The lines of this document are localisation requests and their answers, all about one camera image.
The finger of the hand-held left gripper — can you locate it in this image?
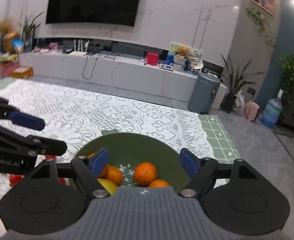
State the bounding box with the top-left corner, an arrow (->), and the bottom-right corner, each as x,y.
0,119 -> 68,157
0,92 -> 46,131

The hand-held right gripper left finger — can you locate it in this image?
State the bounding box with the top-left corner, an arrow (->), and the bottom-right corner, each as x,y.
24,148 -> 112,199

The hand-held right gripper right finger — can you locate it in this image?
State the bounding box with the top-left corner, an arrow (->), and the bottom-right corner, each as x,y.
179,148 -> 262,198

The yellow-green pear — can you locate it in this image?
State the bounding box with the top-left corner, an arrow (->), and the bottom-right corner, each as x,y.
97,178 -> 118,196

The green colander bowl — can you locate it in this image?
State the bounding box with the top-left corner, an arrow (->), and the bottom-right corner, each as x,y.
76,129 -> 197,193

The white lace tablecloth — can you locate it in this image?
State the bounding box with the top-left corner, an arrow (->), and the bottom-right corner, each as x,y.
0,78 -> 241,160
0,80 -> 215,198

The cardboard box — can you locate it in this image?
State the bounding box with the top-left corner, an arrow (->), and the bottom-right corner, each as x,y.
10,66 -> 34,79

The grey trash can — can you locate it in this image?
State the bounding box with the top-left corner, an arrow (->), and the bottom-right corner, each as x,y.
187,72 -> 221,114

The long-leaf potted plant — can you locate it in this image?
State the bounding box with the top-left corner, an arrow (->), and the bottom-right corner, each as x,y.
220,54 -> 265,113

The white plastic bag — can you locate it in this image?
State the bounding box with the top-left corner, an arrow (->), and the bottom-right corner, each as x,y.
233,90 -> 245,115

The pink fan heater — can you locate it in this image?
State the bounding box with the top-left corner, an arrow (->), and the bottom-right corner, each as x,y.
244,101 -> 260,122

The white router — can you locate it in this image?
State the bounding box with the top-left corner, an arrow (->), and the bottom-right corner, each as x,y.
69,39 -> 90,55

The golden ornament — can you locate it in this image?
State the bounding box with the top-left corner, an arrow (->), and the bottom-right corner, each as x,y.
0,17 -> 20,53

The white marble television console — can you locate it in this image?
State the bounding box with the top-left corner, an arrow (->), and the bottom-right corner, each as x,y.
18,46 -> 227,110

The slim potted plant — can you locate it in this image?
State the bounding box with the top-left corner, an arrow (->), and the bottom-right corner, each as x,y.
22,11 -> 45,53

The blue water jug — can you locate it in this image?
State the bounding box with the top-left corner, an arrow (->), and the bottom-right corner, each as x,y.
260,89 -> 283,128

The white sun hat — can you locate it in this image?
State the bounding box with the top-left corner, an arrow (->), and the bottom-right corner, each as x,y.
190,60 -> 204,72

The landscape picture card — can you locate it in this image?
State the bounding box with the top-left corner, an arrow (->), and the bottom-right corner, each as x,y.
169,42 -> 203,65

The red box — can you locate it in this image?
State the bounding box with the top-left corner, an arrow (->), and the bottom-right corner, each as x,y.
146,52 -> 160,67

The brown teddy bear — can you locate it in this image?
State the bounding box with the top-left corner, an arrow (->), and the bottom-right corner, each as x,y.
174,45 -> 190,58

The black flat television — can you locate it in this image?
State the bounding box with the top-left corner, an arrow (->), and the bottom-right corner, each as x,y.
46,0 -> 144,27

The leafy ivy plant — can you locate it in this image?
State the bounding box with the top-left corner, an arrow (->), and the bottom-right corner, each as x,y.
278,54 -> 294,105

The hanging vine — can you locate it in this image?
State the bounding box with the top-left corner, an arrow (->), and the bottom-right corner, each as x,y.
245,6 -> 277,50

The black power cable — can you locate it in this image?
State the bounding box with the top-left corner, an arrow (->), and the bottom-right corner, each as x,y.
82,52 -> 99,80

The framed wall picture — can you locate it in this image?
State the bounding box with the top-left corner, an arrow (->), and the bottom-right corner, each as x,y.
252,0 -> 275,16

